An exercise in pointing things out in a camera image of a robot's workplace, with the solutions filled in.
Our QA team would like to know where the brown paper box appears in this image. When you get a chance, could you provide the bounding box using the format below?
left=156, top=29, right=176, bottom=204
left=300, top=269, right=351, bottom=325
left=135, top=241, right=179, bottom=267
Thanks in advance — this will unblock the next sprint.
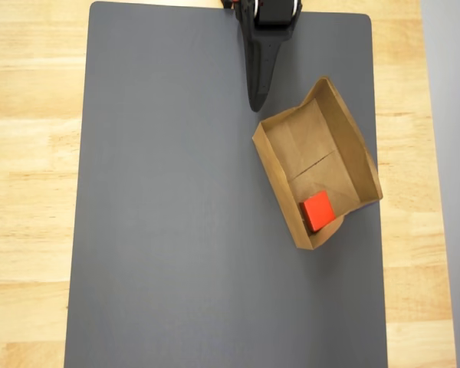
left=251, top=75, right=384, bottom=251

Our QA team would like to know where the dark grey rubber mat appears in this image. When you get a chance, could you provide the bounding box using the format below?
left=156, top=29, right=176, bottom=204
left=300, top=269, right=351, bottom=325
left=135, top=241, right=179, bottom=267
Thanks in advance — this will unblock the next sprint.
left=64, top=0, right=390, bottom=368

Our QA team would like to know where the red rectangular block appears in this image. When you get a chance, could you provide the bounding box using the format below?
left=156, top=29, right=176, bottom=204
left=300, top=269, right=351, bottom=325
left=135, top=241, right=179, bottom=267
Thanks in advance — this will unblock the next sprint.
left=298, top=190, right=337, bottom=233

